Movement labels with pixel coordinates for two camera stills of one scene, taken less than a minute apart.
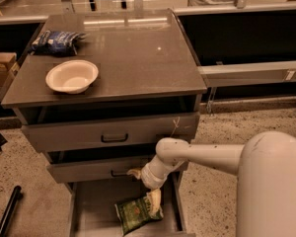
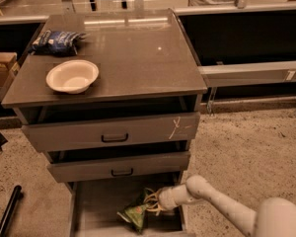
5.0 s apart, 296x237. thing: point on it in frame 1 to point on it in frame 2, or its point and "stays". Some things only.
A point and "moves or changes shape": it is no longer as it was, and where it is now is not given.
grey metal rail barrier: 247,43 stays
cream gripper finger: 135,173 to 154,196
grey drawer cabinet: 148,88 stays
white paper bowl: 72,77 stays
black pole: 1,230 stays
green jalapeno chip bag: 134,212 moves or changes shape
